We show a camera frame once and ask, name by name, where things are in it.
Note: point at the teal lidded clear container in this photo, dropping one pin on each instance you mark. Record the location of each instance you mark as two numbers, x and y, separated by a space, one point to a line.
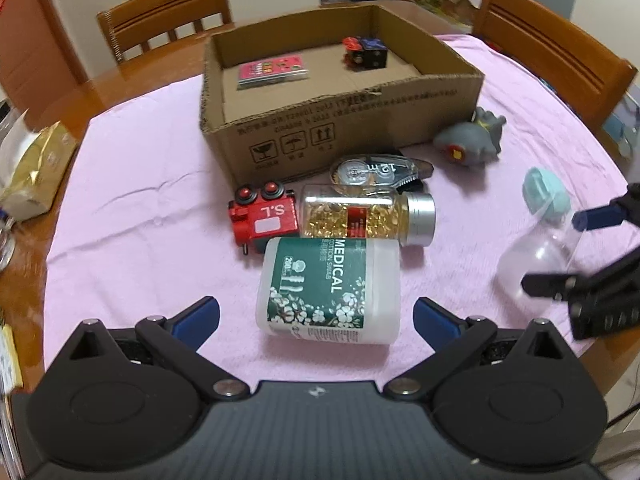
545 195

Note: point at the black cube toy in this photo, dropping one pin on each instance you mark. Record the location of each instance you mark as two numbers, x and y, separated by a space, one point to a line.
367 55

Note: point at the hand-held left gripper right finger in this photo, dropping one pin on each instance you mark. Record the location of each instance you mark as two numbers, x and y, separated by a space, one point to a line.
435 317

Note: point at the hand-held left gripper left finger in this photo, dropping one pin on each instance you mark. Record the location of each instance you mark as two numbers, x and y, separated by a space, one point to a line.
200 312

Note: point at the glass bottle of gold capsules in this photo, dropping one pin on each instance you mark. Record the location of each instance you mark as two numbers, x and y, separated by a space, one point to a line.
350 215

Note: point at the white cotton swab container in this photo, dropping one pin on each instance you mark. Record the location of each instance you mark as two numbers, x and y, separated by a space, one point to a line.
310 290

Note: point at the grey toy figure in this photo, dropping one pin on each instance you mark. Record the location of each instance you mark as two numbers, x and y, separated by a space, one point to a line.
470 142

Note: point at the pink tablecloth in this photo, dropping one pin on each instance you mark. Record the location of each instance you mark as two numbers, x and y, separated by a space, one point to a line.
150 210

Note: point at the red toy train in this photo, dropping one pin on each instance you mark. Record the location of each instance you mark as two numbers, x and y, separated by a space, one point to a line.
265 220

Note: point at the cardboard box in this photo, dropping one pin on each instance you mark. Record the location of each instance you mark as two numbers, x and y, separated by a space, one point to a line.
300 130

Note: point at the golden foil bag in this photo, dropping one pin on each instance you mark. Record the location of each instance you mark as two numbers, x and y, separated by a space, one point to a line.
40 170

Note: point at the brown wooden door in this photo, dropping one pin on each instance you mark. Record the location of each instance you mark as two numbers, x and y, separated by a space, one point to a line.
30 50

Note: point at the open cardboard carton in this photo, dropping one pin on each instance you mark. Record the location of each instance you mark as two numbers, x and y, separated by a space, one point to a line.
462 7

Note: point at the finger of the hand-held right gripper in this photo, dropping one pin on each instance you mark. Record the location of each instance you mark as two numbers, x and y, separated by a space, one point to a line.
595 217
545 284

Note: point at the clear correction tape dispenser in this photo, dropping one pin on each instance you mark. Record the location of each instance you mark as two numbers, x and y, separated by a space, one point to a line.
370 170

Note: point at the pink card box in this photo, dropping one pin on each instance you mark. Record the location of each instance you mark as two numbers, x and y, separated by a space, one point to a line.
270 70

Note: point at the wooden chair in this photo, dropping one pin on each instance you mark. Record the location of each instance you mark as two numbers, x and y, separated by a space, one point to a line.
165 10
540 45

